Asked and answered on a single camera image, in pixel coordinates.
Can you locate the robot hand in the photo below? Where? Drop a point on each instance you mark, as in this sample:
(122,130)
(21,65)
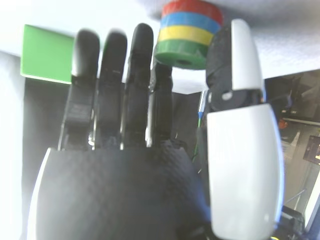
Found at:
(120,190)

